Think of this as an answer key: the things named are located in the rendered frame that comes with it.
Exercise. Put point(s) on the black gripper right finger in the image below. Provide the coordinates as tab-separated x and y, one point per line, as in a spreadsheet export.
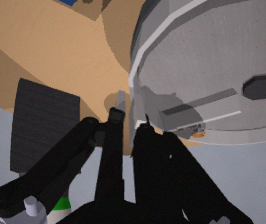
192	188

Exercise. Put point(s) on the bronze bushing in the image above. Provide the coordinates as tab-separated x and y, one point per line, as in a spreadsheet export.
198	135

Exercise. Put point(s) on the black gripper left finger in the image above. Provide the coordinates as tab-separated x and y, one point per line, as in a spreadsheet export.
27	199

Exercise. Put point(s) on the grey round turntable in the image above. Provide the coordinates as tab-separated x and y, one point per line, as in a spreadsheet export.
199	67

